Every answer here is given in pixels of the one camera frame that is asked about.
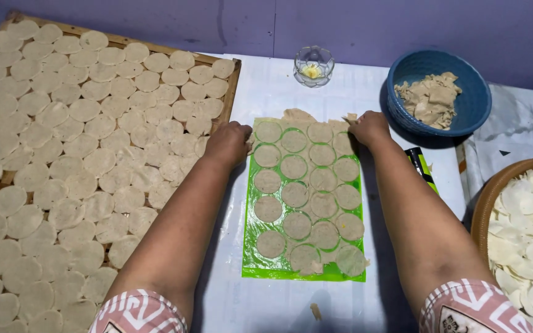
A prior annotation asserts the person's right hand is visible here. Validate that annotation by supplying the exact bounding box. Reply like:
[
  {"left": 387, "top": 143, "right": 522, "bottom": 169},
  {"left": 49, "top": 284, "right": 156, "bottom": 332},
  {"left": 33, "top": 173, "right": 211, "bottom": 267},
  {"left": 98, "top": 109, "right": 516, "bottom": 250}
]
[{"left": 347, "top": 110, "right": 392, "bottom": 150}]

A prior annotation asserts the person's left hand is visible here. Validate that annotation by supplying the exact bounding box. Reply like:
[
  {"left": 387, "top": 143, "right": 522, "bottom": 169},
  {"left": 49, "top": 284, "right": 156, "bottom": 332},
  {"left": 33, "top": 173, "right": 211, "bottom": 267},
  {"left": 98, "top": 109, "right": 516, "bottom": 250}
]
[{"left": 201, "top": 121, "right": 254, "bottom": 170}]

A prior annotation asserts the dough sheet trimmings web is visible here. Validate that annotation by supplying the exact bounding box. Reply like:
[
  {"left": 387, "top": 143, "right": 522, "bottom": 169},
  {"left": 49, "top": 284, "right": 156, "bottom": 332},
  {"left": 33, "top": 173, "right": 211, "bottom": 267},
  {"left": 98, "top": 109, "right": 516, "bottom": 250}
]
[{"left": 250, "top": 108, "right": 370, "bottom": 277}]

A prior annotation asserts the grid of cut dough rounds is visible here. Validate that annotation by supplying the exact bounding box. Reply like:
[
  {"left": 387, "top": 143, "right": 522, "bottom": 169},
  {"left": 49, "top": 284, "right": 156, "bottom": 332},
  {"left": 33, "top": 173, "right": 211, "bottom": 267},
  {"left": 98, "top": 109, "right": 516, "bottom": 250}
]
[{"left": 253, "top": 121, "right": 368, "bottom": 278}]

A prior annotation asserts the black and green tube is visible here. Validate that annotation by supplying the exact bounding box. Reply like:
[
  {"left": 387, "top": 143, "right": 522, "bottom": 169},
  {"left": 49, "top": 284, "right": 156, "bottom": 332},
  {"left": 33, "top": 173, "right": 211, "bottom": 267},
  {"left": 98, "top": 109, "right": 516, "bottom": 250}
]
[{"left": 404, "top": 146, "right": 440, "bottom": 195}]

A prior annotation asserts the heap of dough scraps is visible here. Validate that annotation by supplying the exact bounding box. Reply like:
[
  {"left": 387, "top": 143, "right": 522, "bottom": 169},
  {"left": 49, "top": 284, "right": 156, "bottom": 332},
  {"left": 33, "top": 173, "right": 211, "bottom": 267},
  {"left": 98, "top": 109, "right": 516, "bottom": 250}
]
[{"left": 394, "top": 72, "right": 463, "bottom": 131}]

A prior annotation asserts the clear glass bowl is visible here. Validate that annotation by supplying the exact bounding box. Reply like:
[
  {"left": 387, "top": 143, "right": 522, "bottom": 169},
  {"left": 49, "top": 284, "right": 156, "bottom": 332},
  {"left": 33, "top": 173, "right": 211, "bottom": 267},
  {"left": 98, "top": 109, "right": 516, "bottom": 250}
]
[{"left": 293, "top": 45, "right": 336, "bottom": 88}]

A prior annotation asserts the blue plastic basket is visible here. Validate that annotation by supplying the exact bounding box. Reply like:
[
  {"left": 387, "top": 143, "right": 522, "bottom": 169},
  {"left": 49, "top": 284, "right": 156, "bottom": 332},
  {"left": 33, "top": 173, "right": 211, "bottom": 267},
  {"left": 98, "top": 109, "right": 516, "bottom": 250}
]
[{"left": 386, "top": 49, "right": 493, "bottom": 138}]

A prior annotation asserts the green plastic sheet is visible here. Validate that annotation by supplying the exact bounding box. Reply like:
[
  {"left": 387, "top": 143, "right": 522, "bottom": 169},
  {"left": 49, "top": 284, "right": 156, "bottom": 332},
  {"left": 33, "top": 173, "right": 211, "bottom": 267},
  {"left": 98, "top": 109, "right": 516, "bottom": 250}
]
[{"left": 242, "top": 117, "right": 367, "bottom": 283}]

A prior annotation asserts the brown woven tray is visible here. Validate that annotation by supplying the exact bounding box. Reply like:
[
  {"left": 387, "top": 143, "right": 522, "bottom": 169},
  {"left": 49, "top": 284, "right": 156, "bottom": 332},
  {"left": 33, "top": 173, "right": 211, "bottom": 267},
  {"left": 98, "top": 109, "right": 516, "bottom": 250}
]
[{"left": 470, "top": 156, "right": 533, "bottom": 278}]

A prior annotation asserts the wooden drying tray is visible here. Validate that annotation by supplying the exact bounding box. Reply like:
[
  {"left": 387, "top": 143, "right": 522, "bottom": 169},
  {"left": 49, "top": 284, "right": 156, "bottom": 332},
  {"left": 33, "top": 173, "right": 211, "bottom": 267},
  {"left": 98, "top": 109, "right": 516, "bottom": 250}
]
[{"left": 0, "top": 10, "right": 242, "bottom": 278}]

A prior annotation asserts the marble pattern table cover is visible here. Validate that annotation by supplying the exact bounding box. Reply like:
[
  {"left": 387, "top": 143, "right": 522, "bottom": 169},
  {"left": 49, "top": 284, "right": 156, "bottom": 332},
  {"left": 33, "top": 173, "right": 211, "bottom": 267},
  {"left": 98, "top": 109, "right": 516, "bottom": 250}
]
[{"left": 455, "top": 82, "right": 533, "bottom": 227}]

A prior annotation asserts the spread of drying dough discs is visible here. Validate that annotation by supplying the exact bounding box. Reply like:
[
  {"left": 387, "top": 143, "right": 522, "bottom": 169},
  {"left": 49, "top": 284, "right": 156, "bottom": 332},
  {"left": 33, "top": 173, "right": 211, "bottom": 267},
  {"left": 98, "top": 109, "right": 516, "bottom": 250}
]
[{"left": 0, "top": 19, "right": 237, "bottom": 333}]

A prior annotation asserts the pink patterned left sleeve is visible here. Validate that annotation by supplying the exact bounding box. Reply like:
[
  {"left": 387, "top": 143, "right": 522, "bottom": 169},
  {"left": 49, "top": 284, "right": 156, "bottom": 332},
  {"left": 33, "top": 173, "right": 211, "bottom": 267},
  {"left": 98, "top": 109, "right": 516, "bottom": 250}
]
[{"left": 88, "top": 289, "right": 189, "bottom": 333}]

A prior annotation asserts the pink patterned sleeve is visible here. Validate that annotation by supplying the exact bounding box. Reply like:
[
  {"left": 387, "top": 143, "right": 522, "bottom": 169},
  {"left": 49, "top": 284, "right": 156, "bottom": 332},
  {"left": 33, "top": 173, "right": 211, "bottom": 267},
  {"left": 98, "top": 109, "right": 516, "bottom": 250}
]
[
  {"left": 88, "top": 289, "right": 189, "bottom": 333},
  {"left": 419, "top": 278, "right": 533, "bottom": 333}
]

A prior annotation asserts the pile of white dried crackers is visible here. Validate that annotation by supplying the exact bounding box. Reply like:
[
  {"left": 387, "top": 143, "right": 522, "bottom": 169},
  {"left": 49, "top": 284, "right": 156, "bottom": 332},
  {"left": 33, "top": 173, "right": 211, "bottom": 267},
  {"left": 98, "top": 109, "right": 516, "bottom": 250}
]
[{"left": 487, "top": 164, "right": 533, "bottom": 333}]

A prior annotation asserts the pink patterned right sleeve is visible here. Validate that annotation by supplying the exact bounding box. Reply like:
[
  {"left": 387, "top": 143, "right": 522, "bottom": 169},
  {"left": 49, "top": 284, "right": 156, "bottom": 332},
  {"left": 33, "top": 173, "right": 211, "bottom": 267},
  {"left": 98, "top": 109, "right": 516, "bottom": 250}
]
[{"left": 419, "top": 278, "right": 533, "bottom": 333}]

